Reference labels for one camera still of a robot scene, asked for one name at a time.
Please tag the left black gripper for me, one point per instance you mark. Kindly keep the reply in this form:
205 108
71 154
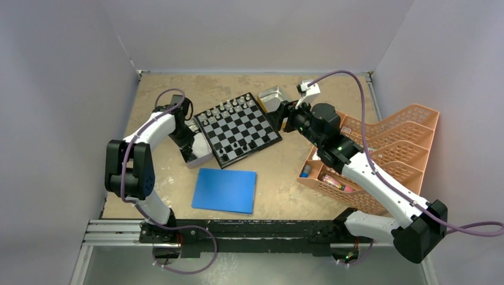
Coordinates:
186 142

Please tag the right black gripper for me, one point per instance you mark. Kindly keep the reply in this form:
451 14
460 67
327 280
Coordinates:
277 117

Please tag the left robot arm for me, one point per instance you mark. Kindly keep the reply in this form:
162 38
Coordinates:
129 169

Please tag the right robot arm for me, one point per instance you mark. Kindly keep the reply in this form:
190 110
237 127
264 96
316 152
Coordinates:
416 225

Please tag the white chess piece row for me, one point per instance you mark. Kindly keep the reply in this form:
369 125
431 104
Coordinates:
242 107

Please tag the gold rectangular metal tin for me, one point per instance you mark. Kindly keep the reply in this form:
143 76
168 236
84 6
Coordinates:
271 98

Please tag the black and silver chessboard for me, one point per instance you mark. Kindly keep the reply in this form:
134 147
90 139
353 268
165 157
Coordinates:
237 133

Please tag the blue capped small bottle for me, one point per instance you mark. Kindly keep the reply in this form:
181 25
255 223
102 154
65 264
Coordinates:
306 171

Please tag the blue folder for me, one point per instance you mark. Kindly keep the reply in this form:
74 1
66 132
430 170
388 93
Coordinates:
225 190

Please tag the orange plastic tiered organizer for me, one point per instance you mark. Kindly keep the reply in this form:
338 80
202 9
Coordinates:
399 144

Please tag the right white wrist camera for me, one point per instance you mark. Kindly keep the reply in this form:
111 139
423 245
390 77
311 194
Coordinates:
308 92

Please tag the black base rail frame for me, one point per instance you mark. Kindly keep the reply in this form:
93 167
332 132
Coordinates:
319 238

